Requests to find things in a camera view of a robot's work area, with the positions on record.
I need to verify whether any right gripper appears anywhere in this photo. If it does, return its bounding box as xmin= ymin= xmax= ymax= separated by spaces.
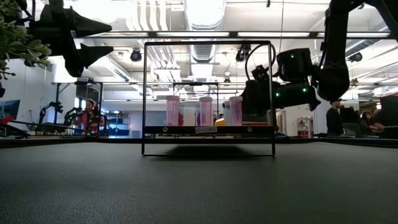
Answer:
xmin=240 ymin=47 xmax=322 ymax=118

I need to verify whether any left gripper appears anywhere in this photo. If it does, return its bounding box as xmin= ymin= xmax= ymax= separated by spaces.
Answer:
xmin=27 ymin=3 xmax=114 ymax=78

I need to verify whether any pink vial white cap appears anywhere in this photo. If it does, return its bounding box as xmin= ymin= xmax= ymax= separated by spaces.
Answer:
xmin=198 ymin=96 xmax=213 ymax=127

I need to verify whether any small white plastic bottle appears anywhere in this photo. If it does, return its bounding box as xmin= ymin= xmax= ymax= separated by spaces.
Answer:
xmin=183 ymin=106 xmax=197 ymax=127

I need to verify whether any wooden tray board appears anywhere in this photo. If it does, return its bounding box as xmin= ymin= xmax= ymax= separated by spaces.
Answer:
xmin=141 ymin=40 xmax=277 ymax=157

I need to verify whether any white column with sign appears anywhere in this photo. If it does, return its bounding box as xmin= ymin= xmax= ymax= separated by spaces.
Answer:
xmin=313 ymin=100 xmax=328 ymax=135

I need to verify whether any green potted plant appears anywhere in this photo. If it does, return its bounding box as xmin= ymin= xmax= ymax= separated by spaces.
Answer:
xmin=0 ymin=0 xmax=52 ymax=94

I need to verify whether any black monitor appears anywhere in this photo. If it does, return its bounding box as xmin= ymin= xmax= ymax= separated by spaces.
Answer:
xmin=379 ymin=95 xmax=398 ymax=127

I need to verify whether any silver ventilation duct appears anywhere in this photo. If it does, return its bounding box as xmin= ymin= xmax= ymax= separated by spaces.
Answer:
xmin=183 ymin=0 xmax=228 ymax=64

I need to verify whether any black metal table frame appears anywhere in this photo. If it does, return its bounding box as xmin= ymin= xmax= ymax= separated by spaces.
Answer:
xmin=0 ymin=55 xmax=398 ymax=149

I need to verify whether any blue wall screen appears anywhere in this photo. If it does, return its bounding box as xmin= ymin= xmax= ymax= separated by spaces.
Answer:
xmin=0 ymin=99 xmax=21 ymax=125

